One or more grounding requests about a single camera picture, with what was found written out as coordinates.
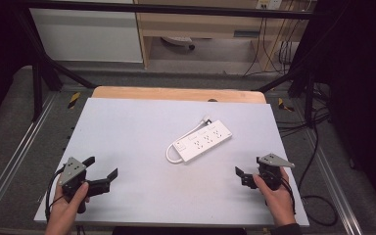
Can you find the aluminium floor rail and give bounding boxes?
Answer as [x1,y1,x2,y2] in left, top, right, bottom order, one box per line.
[302,128,364,235]
[0,92,59,226]

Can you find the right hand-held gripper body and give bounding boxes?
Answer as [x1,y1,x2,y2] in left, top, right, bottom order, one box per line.
[241,153,296,192]

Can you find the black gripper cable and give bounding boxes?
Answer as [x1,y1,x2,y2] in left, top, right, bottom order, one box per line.
[279,177,297,216]
[44,165,67,223]

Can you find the white chair base with caster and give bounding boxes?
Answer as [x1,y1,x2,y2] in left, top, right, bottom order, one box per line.
[161,35,197,51]

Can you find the black metal frame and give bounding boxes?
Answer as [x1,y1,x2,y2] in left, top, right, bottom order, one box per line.
[14,0,327,126]

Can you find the yellow black tape marker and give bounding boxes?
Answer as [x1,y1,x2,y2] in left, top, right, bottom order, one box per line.
[67,91,81,110]
[277,97,296,113]

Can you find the black floor cable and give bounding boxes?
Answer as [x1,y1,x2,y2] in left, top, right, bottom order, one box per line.
[274,81,340,227]

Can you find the white cabinet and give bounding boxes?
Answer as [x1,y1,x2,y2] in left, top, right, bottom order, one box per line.
[28,0,144,64]

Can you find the white power strip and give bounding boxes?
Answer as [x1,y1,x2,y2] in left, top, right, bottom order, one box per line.
[172,119,233,164]

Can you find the light wooden desk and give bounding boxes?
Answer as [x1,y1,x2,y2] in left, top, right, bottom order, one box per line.
[133,0,311,71]

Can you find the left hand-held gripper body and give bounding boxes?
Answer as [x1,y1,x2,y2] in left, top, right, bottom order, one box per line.
[58,157,111,214]

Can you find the person's right hand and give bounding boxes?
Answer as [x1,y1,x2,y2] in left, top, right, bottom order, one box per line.
[252,166,297,227]

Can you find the black cables behind desk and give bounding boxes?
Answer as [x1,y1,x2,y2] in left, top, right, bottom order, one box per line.
[242,16,297,78]

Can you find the wooden table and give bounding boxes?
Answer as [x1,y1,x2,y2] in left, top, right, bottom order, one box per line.
[91,85,268,105]

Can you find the white power strip cable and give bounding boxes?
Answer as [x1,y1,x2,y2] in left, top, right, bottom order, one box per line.
[165,118,210,165]

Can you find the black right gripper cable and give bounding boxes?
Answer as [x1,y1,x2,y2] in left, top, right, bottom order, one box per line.
[279,177,297,216]

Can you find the black curtain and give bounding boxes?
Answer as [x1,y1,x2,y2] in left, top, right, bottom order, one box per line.
[288,0,376,213]
[0,0,47,135]

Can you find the white wall socket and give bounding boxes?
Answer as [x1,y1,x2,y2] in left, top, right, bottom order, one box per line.
[256,0,284,11]

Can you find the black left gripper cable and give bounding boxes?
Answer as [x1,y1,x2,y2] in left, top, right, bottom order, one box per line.
[44,165,67,223]

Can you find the person's left hand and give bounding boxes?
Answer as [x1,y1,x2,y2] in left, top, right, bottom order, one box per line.
[45,181,91,229]

